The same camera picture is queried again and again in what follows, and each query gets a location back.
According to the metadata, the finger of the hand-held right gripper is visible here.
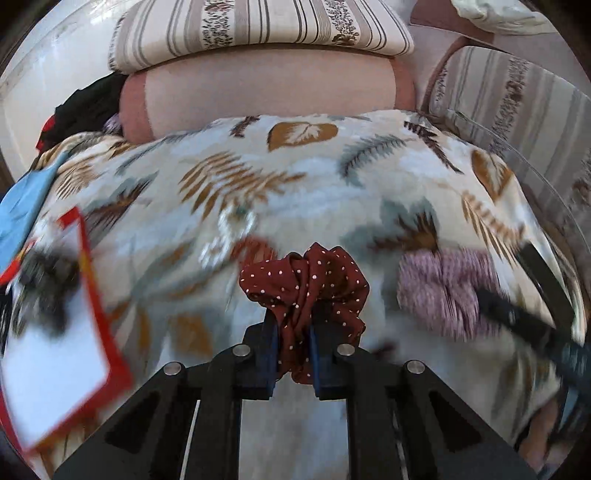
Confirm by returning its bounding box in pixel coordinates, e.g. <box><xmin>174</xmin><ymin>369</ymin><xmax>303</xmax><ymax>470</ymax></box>
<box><xmin>478</xmin><ymin>286</ymin><xmax>575</xmax><ymax>358</ymax></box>
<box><xmin>517</xmin><ymin>240</ymin><xmax>581</xmax><ymax>335</ymax></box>

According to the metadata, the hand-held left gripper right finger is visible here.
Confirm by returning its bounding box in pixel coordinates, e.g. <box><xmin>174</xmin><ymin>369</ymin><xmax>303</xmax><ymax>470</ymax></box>
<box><xmin>307</xmin><ymin>323</ymin><xmax>539</xmax><ymax>480</ymax></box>

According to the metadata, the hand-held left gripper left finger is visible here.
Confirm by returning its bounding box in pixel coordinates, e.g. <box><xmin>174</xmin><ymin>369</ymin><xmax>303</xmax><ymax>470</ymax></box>
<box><xmin>53</xmin><ymin>323</ymin><xmax>280</xmax><ymax>480</ymax></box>

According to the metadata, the maroon polka dot scrunchie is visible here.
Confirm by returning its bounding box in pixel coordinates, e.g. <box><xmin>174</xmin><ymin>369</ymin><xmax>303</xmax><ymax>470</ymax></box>
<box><xmin>239</xmin><ymin>242</ymin><xmax>370</xmax><ymax>386</ymax></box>

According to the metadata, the mauve striped scrunchie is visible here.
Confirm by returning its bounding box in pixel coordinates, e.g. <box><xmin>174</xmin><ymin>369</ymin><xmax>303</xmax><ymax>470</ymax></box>
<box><xmin>397</xmin><ymin>247</ymin><xmax>502</xmax><ymax>340</ymax></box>

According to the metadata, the pale green bead bracelet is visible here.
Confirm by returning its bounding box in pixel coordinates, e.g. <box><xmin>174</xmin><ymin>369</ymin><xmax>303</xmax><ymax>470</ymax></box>
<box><xmin>201</xmin><ymin>203</ymin><xmax>259</xmax><ymax>271</ymax></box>

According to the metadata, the red-rimmed white tray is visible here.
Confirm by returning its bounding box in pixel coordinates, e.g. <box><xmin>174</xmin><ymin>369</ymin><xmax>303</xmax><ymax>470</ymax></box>
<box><xmin>0</xmin><ymin>207</ymin><xmax>134</xmax><ymax>455</ymax></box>

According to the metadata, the person's right forearm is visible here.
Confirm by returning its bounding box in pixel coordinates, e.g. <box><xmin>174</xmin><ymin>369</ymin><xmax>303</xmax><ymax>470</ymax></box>
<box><xmin>515</xmin><ymin>399</ymin><xmax>573</xmax><ymax>472</ymax></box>

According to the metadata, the leaf print fleece blanket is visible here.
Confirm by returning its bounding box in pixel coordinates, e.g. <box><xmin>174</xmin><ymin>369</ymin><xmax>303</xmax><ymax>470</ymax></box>
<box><xmin>9</xmin><ymin>111</ymin><xmax>583</xmax><ymax>480</ymax></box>

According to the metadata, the striped floral sofa armrest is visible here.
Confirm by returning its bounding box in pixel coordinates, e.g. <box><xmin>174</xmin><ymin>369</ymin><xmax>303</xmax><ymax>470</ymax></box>
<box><xmin>428</xmin><ymin>45</ymin><xmax>591</xmax><ymax>227</ymax></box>

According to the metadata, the black furry scrunchie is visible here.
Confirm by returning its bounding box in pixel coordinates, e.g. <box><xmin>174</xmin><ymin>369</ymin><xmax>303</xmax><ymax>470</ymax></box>
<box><xmin>14</xmin><ymin>247</ymin><xmax>86</xmax><ymax>335</ymax></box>

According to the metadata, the pink quilted sofa cushion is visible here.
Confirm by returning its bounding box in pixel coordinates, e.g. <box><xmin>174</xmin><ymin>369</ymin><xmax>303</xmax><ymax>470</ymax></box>
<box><xmin>117</xmin><ymin>44</ymin><xmax>416</xmax><ymax>145</ymax></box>

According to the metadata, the white cloth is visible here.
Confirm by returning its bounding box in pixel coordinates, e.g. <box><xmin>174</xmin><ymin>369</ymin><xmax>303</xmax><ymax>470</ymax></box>
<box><xmin>450</xmin><ymin>0</ymin><xmax>561</xmax><ymax>35</ymax></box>

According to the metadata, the blue cloth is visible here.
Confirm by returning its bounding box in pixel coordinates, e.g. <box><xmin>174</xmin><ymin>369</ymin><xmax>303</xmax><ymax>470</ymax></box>
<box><xmin>0</xmin><ymin>164</ymin><xmax>60</xmax><ymax>274</ymax></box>

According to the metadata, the black clothes pile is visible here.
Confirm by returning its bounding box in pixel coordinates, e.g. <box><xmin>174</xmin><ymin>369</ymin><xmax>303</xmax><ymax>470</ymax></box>
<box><xmin>37</xmin><ymin>76</ymin><xmax>129</xmax><ymax>151</ymax></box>

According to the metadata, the striped floral pillow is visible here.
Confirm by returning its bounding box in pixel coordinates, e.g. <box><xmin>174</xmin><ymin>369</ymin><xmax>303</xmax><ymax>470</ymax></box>
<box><xmin>108</xmin><ymin>0</ymin><xmax>416</xmax><ymax>72</ymax></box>

